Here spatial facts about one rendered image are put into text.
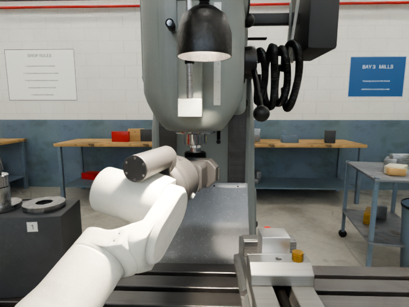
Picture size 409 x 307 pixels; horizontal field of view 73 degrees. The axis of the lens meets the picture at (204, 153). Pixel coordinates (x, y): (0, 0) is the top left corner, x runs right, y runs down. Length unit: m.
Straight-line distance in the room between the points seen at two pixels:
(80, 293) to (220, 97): 0.36
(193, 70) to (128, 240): 0.28
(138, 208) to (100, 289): 0.10
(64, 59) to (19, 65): 0.80
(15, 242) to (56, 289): 0.45
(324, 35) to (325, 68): 4.31
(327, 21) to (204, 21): 0.56
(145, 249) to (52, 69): 5.30
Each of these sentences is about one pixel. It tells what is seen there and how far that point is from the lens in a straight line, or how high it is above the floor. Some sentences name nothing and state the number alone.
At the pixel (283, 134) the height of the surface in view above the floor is 0.99.
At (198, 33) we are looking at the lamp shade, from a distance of 0.36.
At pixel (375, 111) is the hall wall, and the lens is 5.50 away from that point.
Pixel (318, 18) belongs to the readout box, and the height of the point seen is 1.59.
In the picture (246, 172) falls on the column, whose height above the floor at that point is 1.14.
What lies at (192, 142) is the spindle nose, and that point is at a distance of 0.57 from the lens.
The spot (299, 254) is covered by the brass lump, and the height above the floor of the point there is 1.07.
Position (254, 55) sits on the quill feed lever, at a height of 1.46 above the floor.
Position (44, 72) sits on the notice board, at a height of 1.99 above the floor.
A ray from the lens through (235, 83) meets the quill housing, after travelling 0.52.
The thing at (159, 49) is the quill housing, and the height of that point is 1.46.
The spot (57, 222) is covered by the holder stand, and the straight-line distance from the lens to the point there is 0.70.
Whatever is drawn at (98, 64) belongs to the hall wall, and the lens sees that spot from 5.23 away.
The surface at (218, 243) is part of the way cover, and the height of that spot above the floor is 0.92.
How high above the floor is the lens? 1.35
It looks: 9 degrees down
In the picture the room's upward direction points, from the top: straight up
